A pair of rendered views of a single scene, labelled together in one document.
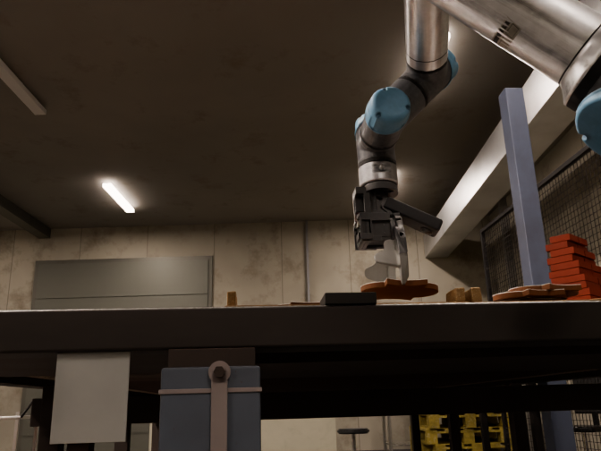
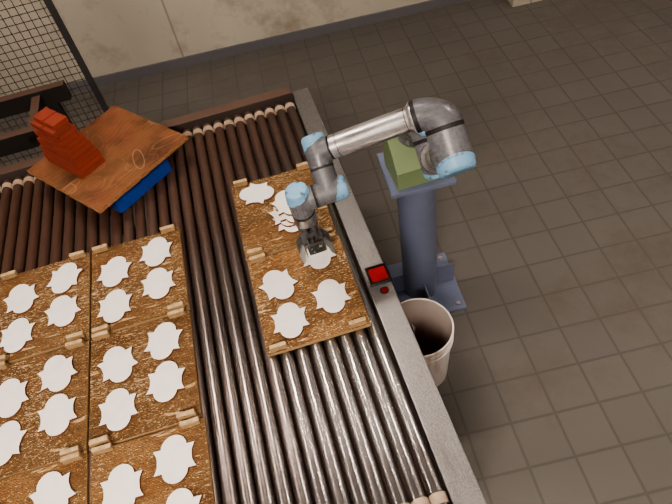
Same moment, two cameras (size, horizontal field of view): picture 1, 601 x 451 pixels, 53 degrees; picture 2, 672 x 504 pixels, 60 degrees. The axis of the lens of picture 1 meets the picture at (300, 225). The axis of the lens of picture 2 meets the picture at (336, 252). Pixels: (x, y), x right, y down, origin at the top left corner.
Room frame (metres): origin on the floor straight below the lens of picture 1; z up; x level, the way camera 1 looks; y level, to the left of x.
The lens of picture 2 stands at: (1.07, 1.16, 2.55)
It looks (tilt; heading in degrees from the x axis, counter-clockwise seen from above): 50 degrees down; 268
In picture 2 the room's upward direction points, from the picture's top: 12 degrees counter-clockwise
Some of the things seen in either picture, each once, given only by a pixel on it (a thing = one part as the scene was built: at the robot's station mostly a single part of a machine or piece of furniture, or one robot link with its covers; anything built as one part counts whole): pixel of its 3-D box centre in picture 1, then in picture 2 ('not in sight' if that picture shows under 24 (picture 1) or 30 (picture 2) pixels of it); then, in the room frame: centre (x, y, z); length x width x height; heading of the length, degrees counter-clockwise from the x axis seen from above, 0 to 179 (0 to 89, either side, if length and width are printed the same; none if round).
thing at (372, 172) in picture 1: (378, 178); (305, 217); (1.11, -0.16, 1.20); 0.08 x 0.08 x 0.05
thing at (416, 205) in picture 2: not in sight; (418, 234); (0.62, -0.61, 0.43); 0.38 x 0.38 x 0.87; 0
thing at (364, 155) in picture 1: (375, 142); (300, 200); (1.11, -0.15, 1.28); 0.09 x 0.08 x 0.11; 4
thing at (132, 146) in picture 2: not in sight; (107, 154); (1.89, -0.96, 1.03); 0.50 x 0.50 x 0.02; 43
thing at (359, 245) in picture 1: (377, 217); (311, 234); (1.11, -0.15, 1.12); 0.09 x 0.08 x 0.12; 95
